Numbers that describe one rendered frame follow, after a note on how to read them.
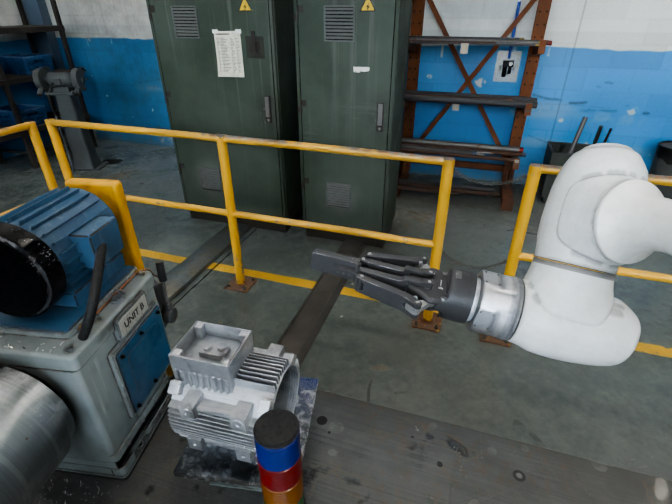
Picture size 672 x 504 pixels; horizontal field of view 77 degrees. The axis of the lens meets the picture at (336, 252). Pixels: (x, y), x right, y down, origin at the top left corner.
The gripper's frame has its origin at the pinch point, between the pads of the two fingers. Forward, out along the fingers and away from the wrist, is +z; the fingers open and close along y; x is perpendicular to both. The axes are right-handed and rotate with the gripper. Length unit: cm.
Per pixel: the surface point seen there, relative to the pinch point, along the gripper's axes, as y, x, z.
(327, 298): -161, 141, 29
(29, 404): 19, 30, 44
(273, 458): 22.3, 16.1, 0.2
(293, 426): 18.8, 13.5, -1.1
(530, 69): -403, 13, -85
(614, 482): -14, 47, -66
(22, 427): 22, 31, 42
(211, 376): 5.2, 27.2, 18.3
